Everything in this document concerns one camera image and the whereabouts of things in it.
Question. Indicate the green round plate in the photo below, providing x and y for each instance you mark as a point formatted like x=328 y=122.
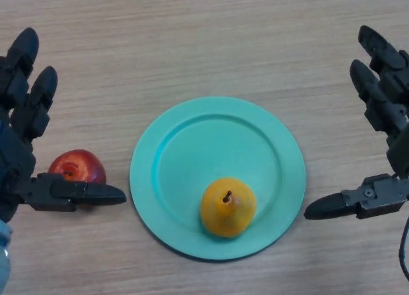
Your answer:
x=179 y=167

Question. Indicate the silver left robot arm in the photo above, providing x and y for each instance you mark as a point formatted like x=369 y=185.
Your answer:
x=4 y=253

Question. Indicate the yellow pear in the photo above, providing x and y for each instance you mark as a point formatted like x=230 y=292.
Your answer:
x=227 y=218

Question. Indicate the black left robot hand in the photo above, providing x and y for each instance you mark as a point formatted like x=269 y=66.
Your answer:
x=19 y=154

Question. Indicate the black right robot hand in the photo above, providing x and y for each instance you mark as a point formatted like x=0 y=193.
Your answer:
x=383 y=193

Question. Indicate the red apple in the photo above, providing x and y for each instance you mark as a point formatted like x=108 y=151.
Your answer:
x=76 y=164

